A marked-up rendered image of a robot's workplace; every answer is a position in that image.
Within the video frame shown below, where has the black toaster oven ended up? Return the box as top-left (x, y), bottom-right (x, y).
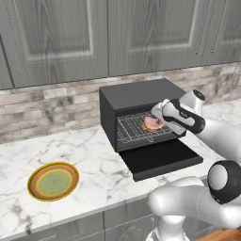
top-left (99, 77), bottom-right (189, 153)

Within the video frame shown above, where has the grey drawer front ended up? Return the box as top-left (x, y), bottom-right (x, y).
top-left (103, 197), bottom-right (153, 231)
top-left (104, 214), bottom-right (156, 241)
top-left (12, 211), bottom-right (105, 241)

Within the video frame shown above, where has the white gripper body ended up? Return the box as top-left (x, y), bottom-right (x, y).
top-left (151, 102), bottom-right (168, 122)

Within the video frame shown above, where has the wire oven rack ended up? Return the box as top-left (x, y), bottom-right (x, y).
top-left (117, 124), bottom-right (183, 144)
top-left (117, 110), bottom-right (164, 133)

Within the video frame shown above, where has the yellow and green round plate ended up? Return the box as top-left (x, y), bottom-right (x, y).
top-left (26, 161), bottom-right (80, 202)

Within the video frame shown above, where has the black toaster oven door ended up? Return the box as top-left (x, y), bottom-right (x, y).
top-left (119, 137), bottom-right (204, 183)

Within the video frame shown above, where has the orange-brown bread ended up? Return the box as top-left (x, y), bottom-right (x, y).
top-left (141, 121), bottom-right (154, 133)

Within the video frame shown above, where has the pink steak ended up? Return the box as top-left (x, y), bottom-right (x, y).
top-left (144, 115), bottom-right (166, 131)

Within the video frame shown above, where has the grey wooden cupboard door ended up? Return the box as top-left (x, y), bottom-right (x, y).
top-left (106, 0), bottom-right (205, 77)
top-left (0, 0), bottom-right (110, 89)
top-left (201, 0), bottom-right (241, 67)
top-left (0, 35), bottom-right (15, 90)

